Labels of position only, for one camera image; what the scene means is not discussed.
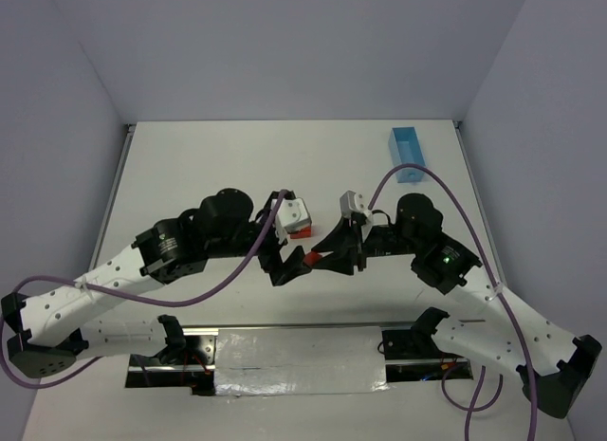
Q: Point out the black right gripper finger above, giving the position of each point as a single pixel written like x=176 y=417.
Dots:
x=338 y=262
x=341 y=236

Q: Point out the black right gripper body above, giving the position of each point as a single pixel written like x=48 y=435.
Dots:
x=358 y=247

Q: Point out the plain red wood block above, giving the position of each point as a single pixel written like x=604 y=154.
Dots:
x=312 y=258

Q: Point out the light blue plastic box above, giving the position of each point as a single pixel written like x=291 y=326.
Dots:
x=405 y=148

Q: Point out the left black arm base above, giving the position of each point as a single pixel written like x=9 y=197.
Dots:
x=193 y=369

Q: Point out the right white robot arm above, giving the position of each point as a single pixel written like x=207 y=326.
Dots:
x=506 y=335

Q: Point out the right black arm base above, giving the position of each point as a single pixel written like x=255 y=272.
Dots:
x=411 y=355

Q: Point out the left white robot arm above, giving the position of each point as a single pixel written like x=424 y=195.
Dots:
x=56 y=322

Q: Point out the red cube letter R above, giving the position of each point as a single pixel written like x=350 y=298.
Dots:
x=304 y=233

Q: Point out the silver tape strip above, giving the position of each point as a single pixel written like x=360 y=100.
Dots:
x=299 y=361

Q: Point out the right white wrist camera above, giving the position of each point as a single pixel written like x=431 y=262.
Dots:
x=354 y=208

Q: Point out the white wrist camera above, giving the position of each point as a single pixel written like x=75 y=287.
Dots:
x=354 y=208
x=291 y=217

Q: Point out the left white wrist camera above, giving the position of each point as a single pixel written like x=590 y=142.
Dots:
x=291 y=217

